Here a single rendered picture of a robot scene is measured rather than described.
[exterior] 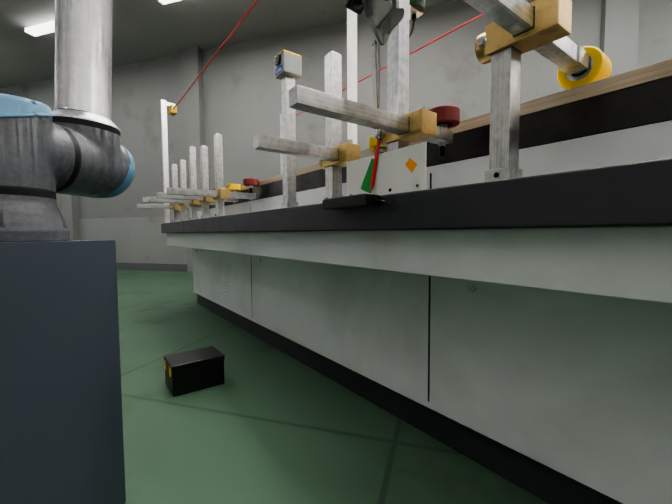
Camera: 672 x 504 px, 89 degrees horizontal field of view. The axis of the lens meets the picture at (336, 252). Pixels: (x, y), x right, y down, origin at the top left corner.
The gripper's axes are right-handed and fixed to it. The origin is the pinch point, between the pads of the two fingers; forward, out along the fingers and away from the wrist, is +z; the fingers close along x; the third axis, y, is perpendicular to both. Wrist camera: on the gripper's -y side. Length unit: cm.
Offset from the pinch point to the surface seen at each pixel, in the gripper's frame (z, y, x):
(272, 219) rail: 34, -60, 4
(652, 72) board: 14.1, 37.7, 28.1
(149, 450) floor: 100, -56, -38
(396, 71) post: 4.3, -1.1, 6.2
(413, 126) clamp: 18.1, 4.2, 5.6
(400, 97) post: 10.0, -0.7, 6.9
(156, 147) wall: -117, -581, 52
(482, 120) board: 13.3, 6.7, 27.8
